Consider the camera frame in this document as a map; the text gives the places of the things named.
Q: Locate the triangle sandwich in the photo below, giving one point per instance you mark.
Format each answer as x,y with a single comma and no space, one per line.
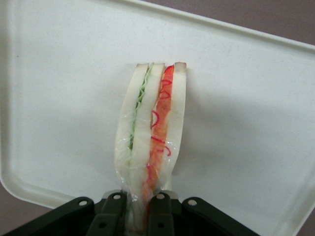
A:
145,118

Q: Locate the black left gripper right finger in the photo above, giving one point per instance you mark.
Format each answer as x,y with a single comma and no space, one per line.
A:
162,218

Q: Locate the cream plastic tray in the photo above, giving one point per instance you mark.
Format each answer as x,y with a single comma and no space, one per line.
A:
61,98

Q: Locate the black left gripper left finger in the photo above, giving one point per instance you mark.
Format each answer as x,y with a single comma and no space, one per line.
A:
105,218

